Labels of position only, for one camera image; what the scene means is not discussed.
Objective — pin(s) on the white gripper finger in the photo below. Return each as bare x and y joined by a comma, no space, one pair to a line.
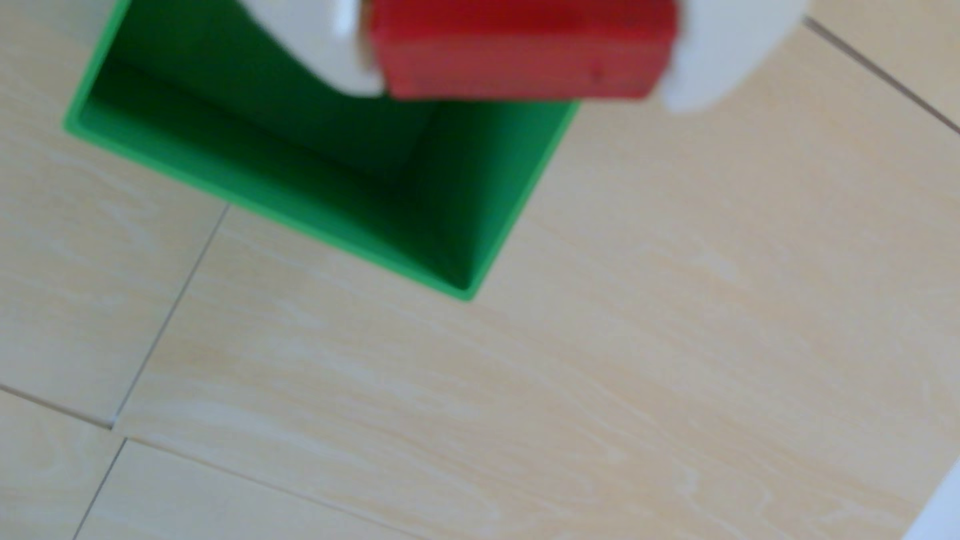
727,45
315,37

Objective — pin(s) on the red rectangular block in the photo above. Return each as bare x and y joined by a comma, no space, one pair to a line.
517,52

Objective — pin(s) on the green open box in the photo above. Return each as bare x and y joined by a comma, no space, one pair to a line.
225,135

